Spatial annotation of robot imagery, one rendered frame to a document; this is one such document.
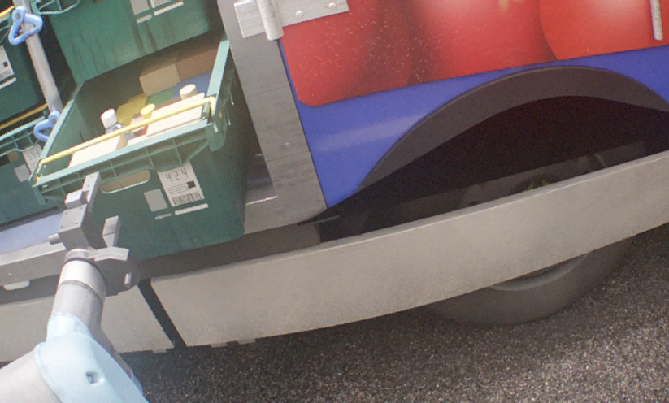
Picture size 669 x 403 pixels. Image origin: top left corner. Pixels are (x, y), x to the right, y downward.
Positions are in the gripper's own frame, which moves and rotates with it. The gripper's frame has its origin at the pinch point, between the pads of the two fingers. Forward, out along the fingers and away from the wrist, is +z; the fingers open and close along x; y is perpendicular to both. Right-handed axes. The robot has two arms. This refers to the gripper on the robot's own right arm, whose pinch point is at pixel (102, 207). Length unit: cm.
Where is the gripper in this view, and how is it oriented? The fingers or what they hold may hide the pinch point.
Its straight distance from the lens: 100.0
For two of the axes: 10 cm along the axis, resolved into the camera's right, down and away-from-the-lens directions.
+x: 2.3, 7.8, 5.8
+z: -0.8, -5.8, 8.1
